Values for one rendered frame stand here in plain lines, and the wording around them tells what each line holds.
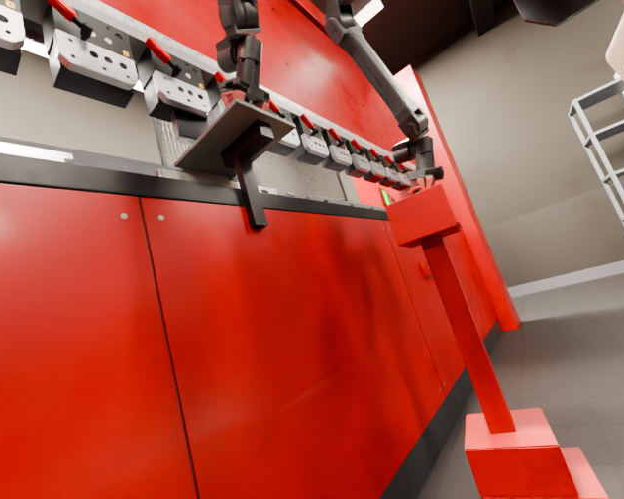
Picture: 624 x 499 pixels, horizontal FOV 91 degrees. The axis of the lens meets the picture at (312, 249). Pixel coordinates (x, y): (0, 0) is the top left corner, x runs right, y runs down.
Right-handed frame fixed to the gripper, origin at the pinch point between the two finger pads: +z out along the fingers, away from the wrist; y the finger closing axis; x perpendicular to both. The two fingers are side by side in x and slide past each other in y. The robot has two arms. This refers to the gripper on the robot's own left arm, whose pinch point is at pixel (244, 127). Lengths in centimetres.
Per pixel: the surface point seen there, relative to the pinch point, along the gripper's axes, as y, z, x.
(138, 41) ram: 13.8, -19.9, -28.1
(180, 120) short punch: 5.0, -2.1, -21.0
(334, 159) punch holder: -70, -6, -22
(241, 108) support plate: 8.2, -0.7, 9.3
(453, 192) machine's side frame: -214, -9, -6
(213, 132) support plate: 9.0, 3.7, 1.4
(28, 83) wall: -4, -58, -286
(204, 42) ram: -7.9, -31.3, -33.7
